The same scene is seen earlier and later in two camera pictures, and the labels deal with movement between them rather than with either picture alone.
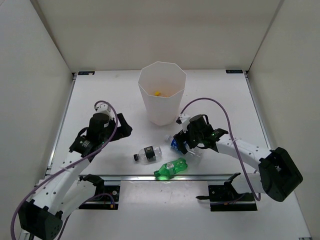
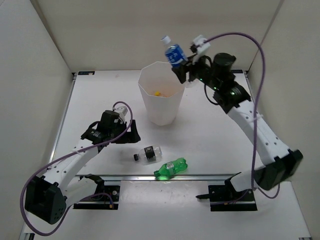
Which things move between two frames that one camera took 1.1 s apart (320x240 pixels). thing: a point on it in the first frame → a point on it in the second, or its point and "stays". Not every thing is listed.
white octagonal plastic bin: x=162 y=85 stays
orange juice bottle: x=158 y=93 → x=167 y=92
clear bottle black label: x=149 y=154 stays
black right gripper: x=182 y=136 → x=182 y=69
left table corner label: x=86 y=73 stays
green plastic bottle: x=167 y=171 stays
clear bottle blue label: x=170 y=139 → x=175 y=55
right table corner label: x=234 y=71 stays
